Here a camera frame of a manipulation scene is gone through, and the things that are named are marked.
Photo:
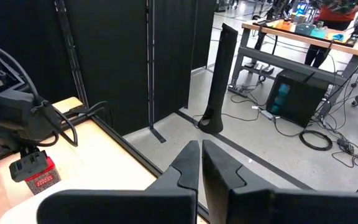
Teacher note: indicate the grey power adapter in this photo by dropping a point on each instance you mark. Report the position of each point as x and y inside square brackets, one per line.
[266, 114]

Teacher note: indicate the black aluminium table frame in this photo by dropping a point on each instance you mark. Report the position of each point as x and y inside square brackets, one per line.
[129, 148]

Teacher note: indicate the wood-top grey-frame workbench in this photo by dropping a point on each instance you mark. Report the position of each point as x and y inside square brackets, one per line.
[278, 59]

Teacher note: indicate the black folding partition screen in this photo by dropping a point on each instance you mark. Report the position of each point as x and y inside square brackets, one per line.
[113, 46]

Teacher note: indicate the black computer tower cyan light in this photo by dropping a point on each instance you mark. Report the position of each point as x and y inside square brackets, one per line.
[297, 99]

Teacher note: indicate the red-lid patterned spice tin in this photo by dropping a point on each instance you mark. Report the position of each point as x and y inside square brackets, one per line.
[43, 180]

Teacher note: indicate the black floor power strip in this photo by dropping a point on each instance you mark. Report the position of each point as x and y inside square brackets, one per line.
[345, 145]

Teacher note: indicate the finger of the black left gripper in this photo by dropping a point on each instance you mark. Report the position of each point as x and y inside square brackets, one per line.
[26, 168]

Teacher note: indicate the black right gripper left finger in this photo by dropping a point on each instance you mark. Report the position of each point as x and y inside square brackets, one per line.
[166, 202]

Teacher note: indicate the black standing post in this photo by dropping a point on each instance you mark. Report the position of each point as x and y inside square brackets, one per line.
[222, 77]

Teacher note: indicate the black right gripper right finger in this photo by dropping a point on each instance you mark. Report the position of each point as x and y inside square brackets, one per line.
[228, 193]

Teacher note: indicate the person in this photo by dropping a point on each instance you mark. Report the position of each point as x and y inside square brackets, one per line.
[331, 15]

